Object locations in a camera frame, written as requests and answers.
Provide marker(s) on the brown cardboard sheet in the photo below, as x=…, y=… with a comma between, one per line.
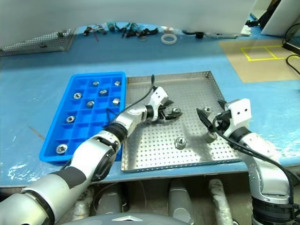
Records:
x=257, y=68

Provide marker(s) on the black flat device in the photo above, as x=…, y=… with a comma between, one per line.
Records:
x=294, y=45

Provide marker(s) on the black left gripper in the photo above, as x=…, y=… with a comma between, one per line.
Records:
x=162, y=112

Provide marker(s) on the perforated metal tray with rim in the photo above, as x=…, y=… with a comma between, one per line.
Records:
x=35, y=41

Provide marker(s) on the blue compartment tray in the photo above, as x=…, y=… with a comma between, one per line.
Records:
x=80, y=138

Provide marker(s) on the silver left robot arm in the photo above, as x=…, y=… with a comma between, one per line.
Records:
x=93, y=159

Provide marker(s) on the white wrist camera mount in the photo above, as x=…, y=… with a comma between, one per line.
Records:
x=241, y=112
x=159, y=95

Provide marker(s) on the grey robot torso cover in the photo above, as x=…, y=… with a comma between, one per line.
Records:
x=105, y=219

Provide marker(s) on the perforated steel tray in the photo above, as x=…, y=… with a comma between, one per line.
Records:
x=159, y=150

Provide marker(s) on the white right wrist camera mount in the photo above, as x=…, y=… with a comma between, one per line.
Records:
x=241, y=112

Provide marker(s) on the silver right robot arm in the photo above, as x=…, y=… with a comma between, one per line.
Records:
x=262, y=164

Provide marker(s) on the white tape roll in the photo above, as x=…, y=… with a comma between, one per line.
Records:
x=164, y=39

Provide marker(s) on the small black round cap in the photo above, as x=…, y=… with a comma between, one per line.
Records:
x=199, y=35

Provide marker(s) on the metal nut on tray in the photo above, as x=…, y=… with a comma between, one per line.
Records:
x=180, y=142

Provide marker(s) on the white leaning panel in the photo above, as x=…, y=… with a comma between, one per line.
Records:
x=279, y=18

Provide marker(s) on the grey rounded leg shape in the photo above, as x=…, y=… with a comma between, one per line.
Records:
x=220, y=201
x=180, y=201
x=112, y=201
x=80, y=207

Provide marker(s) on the flat white sheet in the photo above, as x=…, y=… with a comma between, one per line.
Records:
x=222, y=35

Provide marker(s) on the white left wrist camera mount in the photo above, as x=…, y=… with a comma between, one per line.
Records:
x=159, y=95

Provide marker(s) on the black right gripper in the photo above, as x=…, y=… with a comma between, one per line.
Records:
x=223, y=122

